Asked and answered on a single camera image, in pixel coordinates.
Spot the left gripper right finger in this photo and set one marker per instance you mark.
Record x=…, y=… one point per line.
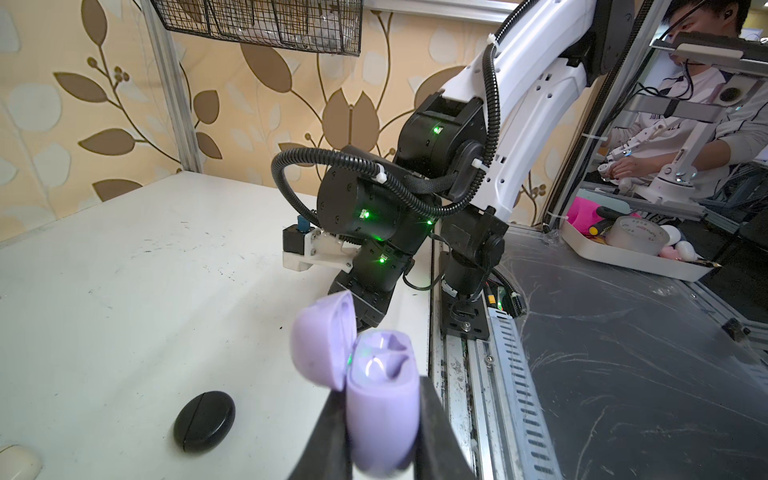
x=438, y=455

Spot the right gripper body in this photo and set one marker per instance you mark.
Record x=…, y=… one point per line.
x=376, y=269

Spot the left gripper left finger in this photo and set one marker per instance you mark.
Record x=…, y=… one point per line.
x=327, y=452

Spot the purple round charging case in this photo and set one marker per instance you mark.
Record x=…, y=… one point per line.
x=376, y=370

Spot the black round charging case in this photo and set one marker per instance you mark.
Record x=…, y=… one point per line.
x=204, y=422

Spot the cream earbud charging case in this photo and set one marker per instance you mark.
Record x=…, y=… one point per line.
x=18, y=462

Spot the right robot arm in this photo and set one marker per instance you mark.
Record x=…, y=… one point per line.
x=461, y=156

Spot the pink object in tray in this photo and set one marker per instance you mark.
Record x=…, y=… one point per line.
x=582, y=215

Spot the grey tape roll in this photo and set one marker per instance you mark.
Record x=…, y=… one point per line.
x=637, y=235

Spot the white tray with items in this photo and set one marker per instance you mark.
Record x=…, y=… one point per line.
x=610, y=255

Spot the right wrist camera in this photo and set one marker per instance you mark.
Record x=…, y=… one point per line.
x=304, y=246

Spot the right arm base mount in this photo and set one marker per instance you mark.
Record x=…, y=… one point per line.
x=476, y=243

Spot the black wire basket right wall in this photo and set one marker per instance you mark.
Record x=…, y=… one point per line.
x=327, y=27

